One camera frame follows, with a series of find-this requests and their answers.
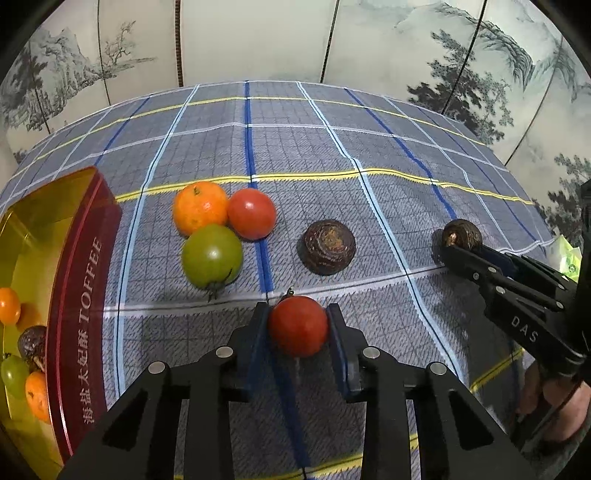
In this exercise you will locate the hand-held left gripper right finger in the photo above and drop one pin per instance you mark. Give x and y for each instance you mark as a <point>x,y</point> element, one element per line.
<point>336,341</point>

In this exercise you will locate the person's right hand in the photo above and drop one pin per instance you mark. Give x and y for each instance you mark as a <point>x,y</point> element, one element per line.
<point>575,408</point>

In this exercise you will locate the green tomato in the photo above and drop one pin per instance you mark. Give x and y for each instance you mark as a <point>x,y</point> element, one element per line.
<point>14,376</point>
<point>212,256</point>

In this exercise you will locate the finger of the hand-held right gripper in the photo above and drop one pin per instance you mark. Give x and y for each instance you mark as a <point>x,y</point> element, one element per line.
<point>503,264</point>
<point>466,263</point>

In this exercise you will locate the painted landscape folding screen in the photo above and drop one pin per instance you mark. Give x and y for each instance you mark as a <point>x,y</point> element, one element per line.
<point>258,37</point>

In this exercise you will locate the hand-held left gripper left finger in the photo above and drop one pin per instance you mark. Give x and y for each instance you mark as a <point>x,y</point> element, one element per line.
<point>261,332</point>

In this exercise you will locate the orange mandarin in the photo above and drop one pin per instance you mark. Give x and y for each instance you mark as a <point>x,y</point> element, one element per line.
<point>9,304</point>
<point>201,207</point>
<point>38,397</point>

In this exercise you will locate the dark brown passion fruit front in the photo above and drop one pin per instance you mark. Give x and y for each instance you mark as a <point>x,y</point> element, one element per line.
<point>32,344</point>

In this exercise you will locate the dark brown passion fruit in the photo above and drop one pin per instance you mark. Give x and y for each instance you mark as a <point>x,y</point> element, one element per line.
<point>461,233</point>
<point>32,344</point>
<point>328,247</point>

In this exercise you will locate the red tomato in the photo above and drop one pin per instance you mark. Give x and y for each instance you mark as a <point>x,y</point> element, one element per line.
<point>251,213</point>
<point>299,325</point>

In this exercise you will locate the red and gold tin box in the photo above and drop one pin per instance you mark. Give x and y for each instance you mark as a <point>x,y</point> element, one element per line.
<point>83,277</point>

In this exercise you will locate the green and white packet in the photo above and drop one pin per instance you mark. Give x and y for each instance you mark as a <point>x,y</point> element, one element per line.
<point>565,261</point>

